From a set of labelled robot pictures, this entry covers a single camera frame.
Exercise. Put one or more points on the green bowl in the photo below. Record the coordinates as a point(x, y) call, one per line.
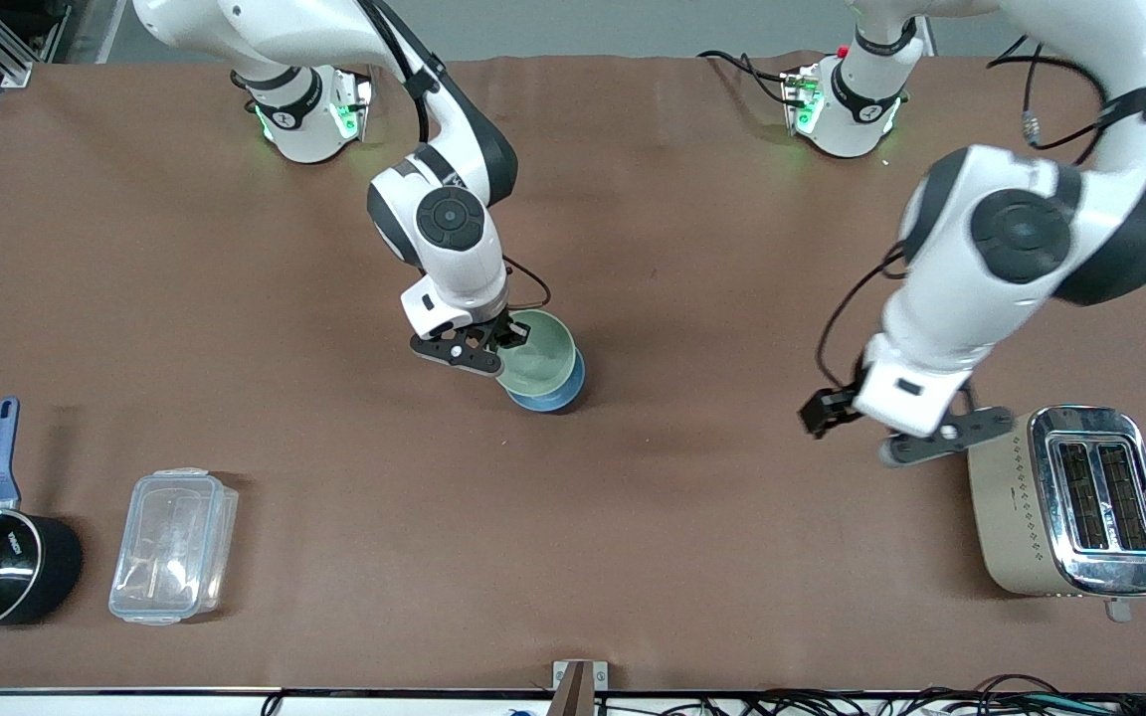
point(541, 358)

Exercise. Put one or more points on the blue bowl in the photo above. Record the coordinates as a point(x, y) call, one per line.
point(558, 396)

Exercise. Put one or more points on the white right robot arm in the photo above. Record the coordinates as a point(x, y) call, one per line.
point(444, 224)

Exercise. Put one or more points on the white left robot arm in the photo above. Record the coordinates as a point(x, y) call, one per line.
point(1021, 234)

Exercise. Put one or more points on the arm base control box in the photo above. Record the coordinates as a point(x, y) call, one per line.
point(800, 99)
point(359, 104)

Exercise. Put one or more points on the beige and chrome toaster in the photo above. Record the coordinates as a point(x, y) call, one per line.
point(1016, 507)

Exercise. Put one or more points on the brown table mat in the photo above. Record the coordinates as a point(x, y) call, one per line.
point(633, 547)

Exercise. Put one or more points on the clear plastic food container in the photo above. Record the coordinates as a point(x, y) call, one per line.
point(173, 547)

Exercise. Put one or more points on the metal table edge bracket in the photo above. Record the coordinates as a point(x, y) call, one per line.
point(580, 686)

